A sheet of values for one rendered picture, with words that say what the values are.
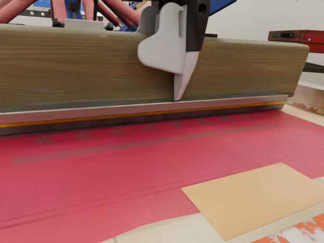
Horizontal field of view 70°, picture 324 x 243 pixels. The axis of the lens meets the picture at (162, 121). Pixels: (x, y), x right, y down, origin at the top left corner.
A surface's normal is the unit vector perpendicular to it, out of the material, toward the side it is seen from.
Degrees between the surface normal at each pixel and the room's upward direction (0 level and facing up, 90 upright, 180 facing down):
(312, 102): 90
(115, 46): 95
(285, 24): 90
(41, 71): 95
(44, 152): 0
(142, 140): 0
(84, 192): 0
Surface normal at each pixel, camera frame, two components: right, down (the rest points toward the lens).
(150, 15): 0.35, 0.47
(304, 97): -0.91, 0.09
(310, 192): 0.07, -0.93
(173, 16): 0.42, 0.24
